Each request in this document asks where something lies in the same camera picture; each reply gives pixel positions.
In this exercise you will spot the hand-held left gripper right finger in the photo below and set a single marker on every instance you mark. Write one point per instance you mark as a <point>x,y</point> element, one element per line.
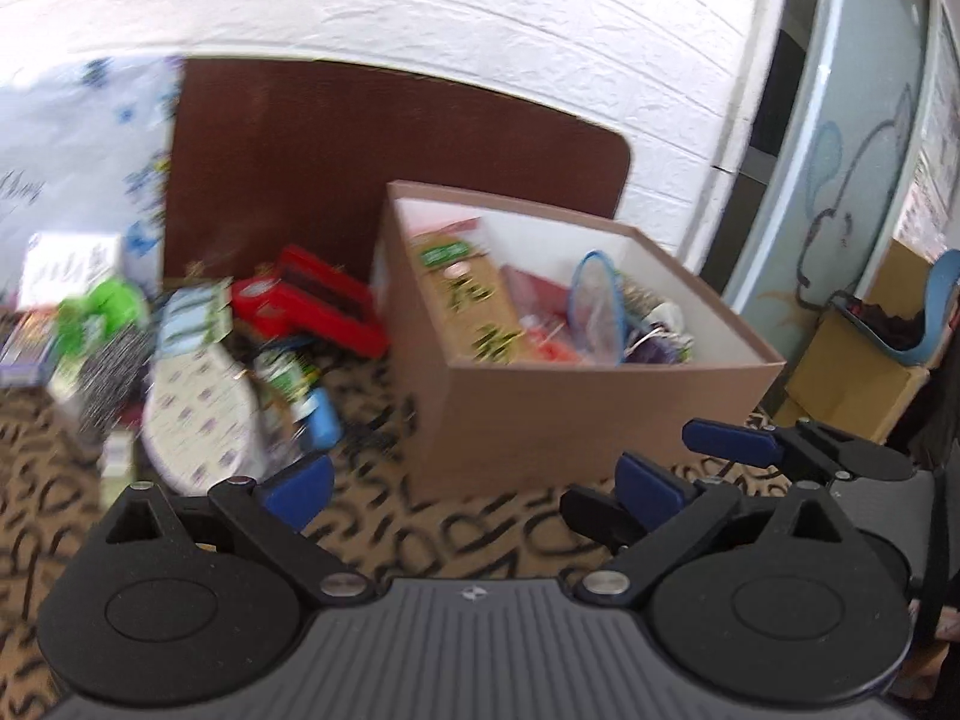
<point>652,491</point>

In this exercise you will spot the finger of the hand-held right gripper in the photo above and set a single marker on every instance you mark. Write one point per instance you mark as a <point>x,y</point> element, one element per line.
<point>592,514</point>
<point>727,441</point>

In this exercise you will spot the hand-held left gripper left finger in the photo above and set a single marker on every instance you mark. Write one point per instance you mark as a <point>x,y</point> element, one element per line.
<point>296,491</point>

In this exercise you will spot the brown cardboard box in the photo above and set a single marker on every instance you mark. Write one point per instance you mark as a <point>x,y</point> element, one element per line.
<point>540,427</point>

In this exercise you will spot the letter print desktop cloth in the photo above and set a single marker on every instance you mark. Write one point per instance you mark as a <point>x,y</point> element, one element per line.
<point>450,532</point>

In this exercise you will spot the small blue plastic bottle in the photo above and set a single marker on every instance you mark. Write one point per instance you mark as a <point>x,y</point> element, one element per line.
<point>322,424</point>

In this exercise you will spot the flat cardboard carton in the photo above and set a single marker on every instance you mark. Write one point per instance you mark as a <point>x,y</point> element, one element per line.
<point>847,405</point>

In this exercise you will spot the purple small box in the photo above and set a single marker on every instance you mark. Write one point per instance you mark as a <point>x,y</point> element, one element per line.
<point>660,351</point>

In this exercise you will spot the green and white tube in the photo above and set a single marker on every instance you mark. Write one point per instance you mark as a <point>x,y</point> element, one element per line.
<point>289,375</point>

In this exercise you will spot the floral fabric insole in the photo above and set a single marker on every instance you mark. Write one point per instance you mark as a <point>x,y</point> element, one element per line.
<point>195,412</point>

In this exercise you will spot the large cardboard carton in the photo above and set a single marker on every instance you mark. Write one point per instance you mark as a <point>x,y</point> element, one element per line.
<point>877,345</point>

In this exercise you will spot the red open gift box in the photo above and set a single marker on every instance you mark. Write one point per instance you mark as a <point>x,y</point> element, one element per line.
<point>352,337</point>

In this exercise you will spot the green herb sachet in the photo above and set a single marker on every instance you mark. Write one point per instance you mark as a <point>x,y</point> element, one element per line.
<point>637,296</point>

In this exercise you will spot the white and green small box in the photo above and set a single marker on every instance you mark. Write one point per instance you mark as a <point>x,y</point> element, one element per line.
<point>116,454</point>

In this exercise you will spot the blue rimmed round sieve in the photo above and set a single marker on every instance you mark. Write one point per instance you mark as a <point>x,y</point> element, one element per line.
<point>596,307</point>

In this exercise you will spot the red box lid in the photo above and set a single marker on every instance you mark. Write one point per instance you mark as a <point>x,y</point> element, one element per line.
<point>259,300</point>

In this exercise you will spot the dark red box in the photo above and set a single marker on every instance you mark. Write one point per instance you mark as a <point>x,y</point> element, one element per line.
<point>536,296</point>

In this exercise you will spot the brown insoles in clear packet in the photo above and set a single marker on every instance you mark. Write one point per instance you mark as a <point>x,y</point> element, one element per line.
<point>465,292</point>

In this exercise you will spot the green round plastic container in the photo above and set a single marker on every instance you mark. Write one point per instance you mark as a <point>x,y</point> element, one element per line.
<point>112,304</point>

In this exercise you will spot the purple card box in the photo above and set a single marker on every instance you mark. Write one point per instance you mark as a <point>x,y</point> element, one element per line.
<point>30,349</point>

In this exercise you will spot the white printed carton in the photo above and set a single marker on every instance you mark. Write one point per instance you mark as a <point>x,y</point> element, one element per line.
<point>67,262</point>

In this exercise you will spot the dark brown wooden board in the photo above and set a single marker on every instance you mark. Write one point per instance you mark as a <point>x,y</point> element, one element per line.
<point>337,150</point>

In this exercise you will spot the frosted glass door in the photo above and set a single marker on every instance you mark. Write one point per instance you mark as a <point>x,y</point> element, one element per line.
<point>847,90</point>

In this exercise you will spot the floral printed plastic sheet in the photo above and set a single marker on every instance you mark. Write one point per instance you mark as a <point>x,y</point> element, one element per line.
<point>60,150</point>

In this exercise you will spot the wall notice sheet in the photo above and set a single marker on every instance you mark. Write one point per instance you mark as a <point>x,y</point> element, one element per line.
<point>930,187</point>

